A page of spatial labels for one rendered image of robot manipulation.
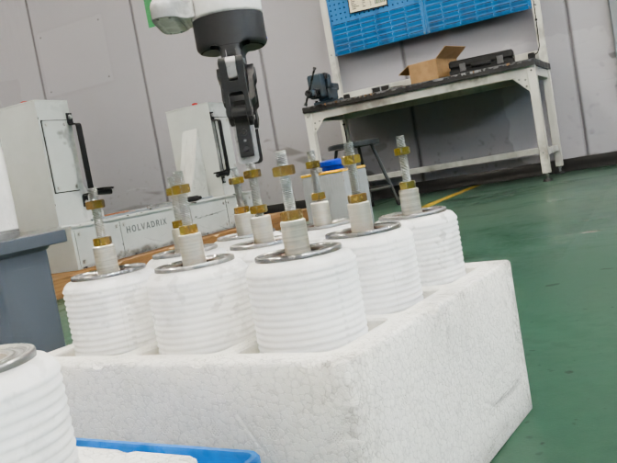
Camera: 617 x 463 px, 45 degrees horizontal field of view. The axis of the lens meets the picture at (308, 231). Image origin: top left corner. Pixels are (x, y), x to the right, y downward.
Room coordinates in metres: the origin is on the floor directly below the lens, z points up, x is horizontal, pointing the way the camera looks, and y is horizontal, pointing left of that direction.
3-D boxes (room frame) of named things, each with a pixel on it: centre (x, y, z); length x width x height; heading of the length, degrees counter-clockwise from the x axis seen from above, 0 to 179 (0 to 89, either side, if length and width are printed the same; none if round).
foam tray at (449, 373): (0.80, 0.05, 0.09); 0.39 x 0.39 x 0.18; 57
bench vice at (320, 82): (5.26, -0.26, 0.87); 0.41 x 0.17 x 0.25; 154
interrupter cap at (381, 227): (0.74, -0.05, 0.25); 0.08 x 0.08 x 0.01
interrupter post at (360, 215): (0.74, -0.05, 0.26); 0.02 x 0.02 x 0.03
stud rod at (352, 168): (0.74, -0.05, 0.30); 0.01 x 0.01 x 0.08
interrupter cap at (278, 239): (0.80, 0.05, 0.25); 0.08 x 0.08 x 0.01
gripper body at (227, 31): (0.81, 0.05, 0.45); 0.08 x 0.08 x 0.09
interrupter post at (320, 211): (0.90, -0.02, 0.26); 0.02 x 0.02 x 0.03
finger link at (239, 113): (0.76, 0.05, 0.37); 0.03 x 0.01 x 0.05; 0
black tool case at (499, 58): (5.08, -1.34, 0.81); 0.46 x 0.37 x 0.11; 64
